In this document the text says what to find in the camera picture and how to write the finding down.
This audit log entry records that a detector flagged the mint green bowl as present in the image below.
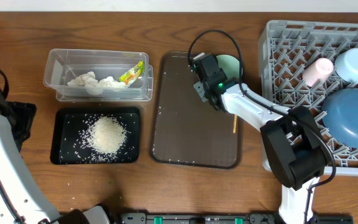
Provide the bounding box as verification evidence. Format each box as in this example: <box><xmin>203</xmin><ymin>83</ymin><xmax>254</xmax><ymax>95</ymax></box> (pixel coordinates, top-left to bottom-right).
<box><xmin>216</xmin><ymin>55</ymin><xmax>240</xmax><ymax>80</ymax></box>

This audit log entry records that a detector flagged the wooden chopstick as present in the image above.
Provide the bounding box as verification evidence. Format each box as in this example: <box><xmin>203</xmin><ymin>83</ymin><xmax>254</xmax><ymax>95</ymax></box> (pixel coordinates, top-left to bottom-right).
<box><xmin>232</xmin><ymin>115</ymin><xmax>237</xmax><ymax>134</ymax></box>

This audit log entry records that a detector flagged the green yellow snack wrapper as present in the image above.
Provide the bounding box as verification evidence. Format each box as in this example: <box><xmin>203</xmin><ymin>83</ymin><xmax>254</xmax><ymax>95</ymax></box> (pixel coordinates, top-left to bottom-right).
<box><xmin>119</xmin><ymin>61</ymin><xmax>145</xmax><ymax>87</ymax></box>

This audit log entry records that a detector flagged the white rice pile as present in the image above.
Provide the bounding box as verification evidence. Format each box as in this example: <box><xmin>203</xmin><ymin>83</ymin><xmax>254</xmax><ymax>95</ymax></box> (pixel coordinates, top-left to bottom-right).
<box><xmin>61</xmin><ymin>113</ymin><xmax>138</xmax><ymax>163</ymax></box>

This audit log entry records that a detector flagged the pink plastic cup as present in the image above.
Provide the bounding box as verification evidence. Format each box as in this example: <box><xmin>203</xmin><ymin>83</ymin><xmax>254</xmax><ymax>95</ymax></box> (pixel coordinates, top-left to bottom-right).
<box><xmin>302</xmin><ymin>58</ymin><xmax>334</xmax><ymax>87</ymax></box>

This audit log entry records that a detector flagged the white tissue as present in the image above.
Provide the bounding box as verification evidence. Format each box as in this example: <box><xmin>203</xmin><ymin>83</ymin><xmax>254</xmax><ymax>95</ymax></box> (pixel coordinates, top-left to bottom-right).
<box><xmin>67</xmin><ymin>72</ymin><xmax>126</xmax><ymax>95</ymax></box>

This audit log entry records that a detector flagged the light blue small bowl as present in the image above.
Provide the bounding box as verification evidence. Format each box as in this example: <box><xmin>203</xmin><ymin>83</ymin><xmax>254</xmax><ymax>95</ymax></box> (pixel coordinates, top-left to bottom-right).
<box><xmin>334</xmin><ymin>48</ymin><xmax>358</xmax><ymax>83</ymax></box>

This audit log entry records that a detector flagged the dark blue plate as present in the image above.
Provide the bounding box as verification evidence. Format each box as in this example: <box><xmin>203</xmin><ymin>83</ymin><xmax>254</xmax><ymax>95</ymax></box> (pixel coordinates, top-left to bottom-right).
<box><xmin>322</xmin><ymin>88</ymin><xmax>358</xmax><ymax>148</ymax></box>

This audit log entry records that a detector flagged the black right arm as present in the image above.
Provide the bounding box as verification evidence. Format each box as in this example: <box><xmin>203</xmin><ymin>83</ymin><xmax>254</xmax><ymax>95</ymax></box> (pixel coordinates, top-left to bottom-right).
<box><xmin>196</xmin><ymin>70</ymin><xmax>334</xmax><ymax>223</ymax></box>

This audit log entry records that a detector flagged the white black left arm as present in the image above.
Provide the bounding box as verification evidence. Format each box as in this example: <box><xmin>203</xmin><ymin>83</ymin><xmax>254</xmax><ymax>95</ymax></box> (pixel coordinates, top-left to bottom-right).
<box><xmin>0</xmin><ymin>82</ymin><xmax>112</xmax><ymax>224</ymax></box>

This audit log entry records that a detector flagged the grey dishwasher rack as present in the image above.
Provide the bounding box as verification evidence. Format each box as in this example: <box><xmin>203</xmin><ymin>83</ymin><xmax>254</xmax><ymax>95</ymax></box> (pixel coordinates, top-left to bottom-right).
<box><xmin>258</xmin><ymin>20</ymin><xmax>358</xmax><ymax>177</ymax></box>

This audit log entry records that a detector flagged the dark brown serving tray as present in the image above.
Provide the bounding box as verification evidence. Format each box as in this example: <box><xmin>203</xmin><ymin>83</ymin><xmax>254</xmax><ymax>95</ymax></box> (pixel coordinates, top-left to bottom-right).
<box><xmin>149</xmin><ymin>52</ymin><xmax>242</xmax><ymax>169</ymax></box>

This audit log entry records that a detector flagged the black rectangular tray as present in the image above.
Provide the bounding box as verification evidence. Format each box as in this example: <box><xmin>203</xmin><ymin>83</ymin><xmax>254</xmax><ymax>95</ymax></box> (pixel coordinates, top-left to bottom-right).
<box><xmin>50</xmin><ymin>106</ymin><xmax>142</xmax><ymax>166</ymax></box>

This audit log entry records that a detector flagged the clear plastic bin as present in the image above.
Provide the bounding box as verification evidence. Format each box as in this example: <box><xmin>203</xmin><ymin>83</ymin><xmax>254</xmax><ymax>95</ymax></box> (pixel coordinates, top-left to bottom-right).
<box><xmin>44</xmin><ymin>49</ymin><xmax>149</xmax><ymax>99</ymax></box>

